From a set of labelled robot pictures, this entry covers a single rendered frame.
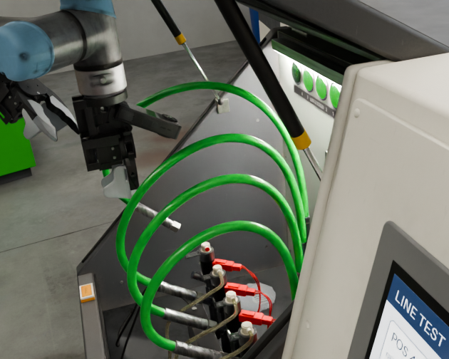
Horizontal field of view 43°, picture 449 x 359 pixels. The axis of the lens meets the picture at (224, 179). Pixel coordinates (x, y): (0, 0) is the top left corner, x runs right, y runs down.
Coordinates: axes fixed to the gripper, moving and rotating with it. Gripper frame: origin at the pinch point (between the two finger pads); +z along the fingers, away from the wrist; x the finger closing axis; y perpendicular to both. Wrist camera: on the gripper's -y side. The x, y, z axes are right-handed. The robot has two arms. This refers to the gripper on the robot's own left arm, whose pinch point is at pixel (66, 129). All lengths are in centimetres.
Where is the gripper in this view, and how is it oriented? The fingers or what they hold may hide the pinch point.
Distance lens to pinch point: 113.7
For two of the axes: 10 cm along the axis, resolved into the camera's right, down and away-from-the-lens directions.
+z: 6.7, 7.4, -0.4
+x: -3.1, 2.3, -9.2
